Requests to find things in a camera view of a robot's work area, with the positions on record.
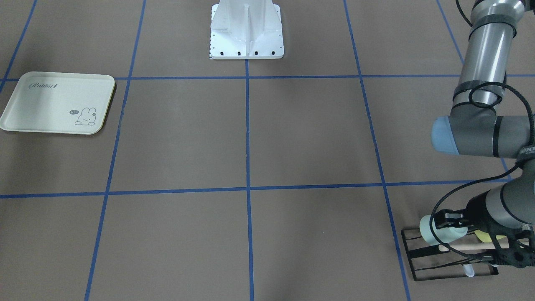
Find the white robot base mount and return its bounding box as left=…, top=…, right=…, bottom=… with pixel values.
left=209, top=0, right=285, bottom=60

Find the light green plastic cup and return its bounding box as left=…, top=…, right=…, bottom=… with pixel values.
left=419, top=215, right=468, bottom=246

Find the cream rabbit print tray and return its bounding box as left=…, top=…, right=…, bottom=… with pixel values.
left=0, top=71, right=115, bottom=135

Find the yellow plastic cup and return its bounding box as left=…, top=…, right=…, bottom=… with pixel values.
left=474, top=230, right=506, bottom=243

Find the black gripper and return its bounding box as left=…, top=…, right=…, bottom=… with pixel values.
left=433, top=203, right=534, bottom=268

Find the black wire cup rack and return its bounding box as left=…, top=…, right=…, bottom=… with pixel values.
left=401, top=227, right=514, bottom=281

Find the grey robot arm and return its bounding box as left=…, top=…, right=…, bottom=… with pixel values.
left=427, top=0, right=534, bottom=268

